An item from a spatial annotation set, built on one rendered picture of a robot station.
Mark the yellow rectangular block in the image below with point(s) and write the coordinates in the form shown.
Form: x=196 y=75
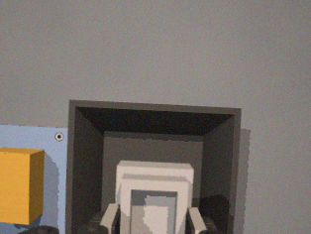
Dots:
x=21 y=185

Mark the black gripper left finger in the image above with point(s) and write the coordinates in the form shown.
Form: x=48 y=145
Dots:
x=110 y=223

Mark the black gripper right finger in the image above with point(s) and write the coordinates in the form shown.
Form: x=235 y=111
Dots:
x=194 y=223

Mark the white rectangular block with pocket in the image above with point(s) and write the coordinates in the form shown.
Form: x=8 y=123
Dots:
x=153 y=196

